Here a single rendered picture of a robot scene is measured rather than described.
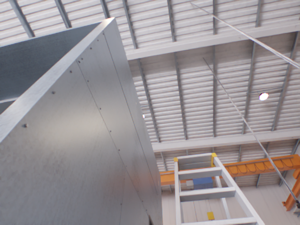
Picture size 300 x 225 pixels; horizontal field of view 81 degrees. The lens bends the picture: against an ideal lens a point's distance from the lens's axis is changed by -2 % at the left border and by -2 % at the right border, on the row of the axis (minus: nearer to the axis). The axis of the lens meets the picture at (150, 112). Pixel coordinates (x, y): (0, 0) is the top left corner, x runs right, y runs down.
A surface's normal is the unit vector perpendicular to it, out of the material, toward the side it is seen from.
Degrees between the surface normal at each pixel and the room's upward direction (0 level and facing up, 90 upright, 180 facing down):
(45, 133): 90
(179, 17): 177
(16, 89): 180
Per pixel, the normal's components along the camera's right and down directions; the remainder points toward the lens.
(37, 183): 0.98, -0.16
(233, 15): -0.06, 0.61
